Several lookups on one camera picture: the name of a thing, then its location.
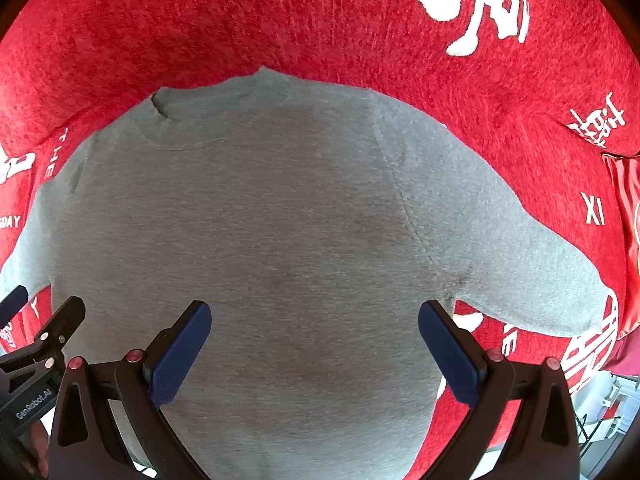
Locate red blanket white characters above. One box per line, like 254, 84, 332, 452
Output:
1, 0, 639, 479

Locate person's left hand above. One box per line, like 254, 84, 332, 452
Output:
21, 420, 50, 479

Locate red satin pillow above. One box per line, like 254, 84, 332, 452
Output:
602, 154, 640, 339

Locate grey knit sweater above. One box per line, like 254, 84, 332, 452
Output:
1, 70, 611, 479

